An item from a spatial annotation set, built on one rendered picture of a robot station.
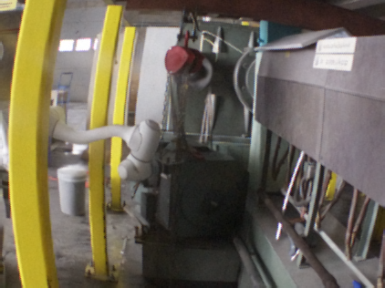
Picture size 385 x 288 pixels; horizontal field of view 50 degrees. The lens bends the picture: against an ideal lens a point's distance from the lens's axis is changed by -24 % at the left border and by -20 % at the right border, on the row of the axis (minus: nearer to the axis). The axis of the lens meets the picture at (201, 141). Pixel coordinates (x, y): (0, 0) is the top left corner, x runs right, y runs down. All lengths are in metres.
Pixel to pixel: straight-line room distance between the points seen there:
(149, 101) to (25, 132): 7.62
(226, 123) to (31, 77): 2.71
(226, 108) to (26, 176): 2.69
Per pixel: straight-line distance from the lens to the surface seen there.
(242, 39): 3.60
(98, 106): 2.70
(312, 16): 2.69
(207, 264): 3.06
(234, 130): 3.61
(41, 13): 1.03
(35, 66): 1.02
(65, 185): 4.15
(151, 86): 8.59
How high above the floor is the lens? 1.32
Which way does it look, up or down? 8 degrees down
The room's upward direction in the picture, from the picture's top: 5 degrees clockwise
